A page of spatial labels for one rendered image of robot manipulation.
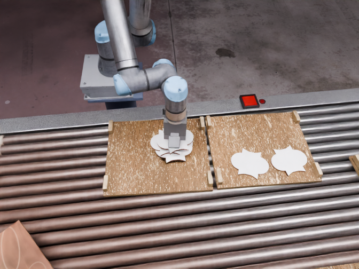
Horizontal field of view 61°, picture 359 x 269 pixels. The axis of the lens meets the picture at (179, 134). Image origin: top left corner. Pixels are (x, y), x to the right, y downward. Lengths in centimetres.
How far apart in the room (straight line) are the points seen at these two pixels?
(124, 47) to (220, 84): 191
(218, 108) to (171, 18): 233
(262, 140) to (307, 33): 253
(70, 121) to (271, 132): 88
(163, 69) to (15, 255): 73
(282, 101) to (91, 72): 93
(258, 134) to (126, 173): 58
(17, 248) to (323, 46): 326
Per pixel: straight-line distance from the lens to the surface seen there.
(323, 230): 124
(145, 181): 119
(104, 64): 151
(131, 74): 104
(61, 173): 129
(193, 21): 364
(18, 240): 109
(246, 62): 316
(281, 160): 129
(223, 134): 132
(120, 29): 106
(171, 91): 98
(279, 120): 143
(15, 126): 152
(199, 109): 143
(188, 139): 123
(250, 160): 126
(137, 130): 132
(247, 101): 148
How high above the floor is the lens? 198
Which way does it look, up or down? 53 degrees down
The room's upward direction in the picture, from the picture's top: 2 degrees clockwise
